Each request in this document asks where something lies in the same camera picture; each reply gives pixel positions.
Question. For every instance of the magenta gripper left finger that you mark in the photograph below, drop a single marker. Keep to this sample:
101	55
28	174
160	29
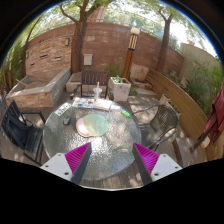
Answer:
70	166

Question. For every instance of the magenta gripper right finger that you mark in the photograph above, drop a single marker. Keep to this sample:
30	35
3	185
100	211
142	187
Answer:
153	166

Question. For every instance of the dark computer mouse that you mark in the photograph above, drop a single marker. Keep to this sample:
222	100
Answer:
67	120

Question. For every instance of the round green mouse pad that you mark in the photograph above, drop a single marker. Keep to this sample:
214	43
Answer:
95	124

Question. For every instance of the round glass patio table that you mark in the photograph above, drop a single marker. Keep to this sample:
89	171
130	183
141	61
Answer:
111	152

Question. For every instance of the curved wooden bench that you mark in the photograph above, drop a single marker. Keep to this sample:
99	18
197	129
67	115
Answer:
192	118

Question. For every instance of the wicker metal chair right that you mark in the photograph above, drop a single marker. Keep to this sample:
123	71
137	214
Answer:
157	123

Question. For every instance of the green small bottle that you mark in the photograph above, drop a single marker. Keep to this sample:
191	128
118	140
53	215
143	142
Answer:
125	113

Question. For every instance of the black slatted chair left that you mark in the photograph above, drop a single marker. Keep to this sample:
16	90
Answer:
22	132

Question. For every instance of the black white patterned card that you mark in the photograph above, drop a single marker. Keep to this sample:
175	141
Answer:
63	108

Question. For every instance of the open book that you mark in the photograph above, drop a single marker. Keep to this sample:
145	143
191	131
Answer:
89	103

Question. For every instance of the red folded umbrella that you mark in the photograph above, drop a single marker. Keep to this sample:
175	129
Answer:
215	122

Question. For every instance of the plastic cup with straw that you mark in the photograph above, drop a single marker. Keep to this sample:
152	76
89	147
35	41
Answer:
97	91

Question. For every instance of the white square planter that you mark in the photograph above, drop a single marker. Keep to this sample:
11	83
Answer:
120	89

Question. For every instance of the tree trunk left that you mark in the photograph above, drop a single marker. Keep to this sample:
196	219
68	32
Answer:
86	8

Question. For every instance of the tree trunk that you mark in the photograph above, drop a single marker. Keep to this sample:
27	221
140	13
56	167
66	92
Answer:
165	41
86	8

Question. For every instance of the tree trunk right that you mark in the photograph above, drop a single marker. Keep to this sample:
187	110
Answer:
165	41

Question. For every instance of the grey wall box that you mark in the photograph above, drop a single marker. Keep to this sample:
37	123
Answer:
88	59

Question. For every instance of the wooden garden lamp post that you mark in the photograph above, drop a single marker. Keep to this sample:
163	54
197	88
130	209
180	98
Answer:
130	52

